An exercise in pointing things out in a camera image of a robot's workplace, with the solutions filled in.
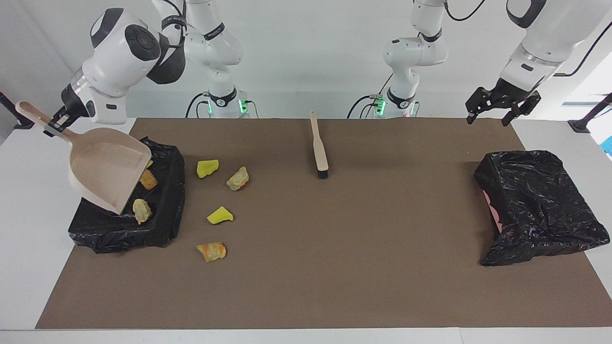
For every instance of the pale greenish pastry chunk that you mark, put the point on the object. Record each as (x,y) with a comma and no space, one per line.
(237,179)

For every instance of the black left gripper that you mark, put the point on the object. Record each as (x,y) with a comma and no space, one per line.
(507,94)

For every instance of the brown oval bread roll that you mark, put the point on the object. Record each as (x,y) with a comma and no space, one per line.
(148,180)

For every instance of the beige brush with black bristles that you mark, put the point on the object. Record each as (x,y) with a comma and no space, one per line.
(319,148)

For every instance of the orange striped croissant piece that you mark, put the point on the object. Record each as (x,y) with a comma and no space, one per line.
(212,252)

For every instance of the black bag lined trash bin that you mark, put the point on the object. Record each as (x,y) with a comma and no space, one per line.
(162,215)
(540,210)

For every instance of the blocky yellow sponge piece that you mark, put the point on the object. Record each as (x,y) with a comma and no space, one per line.
(207,168)

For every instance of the brown paper table mat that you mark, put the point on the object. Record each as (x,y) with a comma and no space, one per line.
(382,286)

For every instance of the pale crumbly bread chunk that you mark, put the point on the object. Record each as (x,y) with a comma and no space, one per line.
(142,211)

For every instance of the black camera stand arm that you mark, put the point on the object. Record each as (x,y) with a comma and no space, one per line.
(579,126)
(26,122)

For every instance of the pink scalloped liner edge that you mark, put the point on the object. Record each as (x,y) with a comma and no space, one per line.
(495,220)

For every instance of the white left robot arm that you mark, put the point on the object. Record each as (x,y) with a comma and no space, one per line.
(411,52)

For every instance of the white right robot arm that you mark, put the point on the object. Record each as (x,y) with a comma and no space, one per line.
(119,52)

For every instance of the wedge yellow sponge piece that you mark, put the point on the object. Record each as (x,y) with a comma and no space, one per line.
(219,216)

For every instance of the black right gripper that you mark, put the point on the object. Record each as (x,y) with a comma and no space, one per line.
(75,102)

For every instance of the beige plastic dustpan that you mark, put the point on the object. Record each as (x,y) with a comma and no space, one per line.
(105,167)

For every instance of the blue object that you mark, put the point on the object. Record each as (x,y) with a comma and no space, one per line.
(608,145)

